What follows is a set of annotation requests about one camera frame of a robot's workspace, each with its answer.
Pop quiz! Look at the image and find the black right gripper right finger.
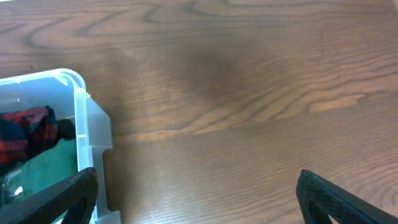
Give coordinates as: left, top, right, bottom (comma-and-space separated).
295, 170, 397, 224

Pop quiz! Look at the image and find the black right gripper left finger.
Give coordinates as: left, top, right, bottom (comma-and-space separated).
1, 167, 98, 224

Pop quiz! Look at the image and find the dark green cloth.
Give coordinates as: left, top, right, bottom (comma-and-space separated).
1, 139, 78, 208

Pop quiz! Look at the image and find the black cloth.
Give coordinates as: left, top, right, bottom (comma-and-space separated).
56, 119, 76, 142

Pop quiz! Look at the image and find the red plaid shirt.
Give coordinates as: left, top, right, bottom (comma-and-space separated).
1, 106, 58, 164

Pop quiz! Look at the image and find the clear plastic storage bin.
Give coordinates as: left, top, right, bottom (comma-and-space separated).
1, 68, 121, 223

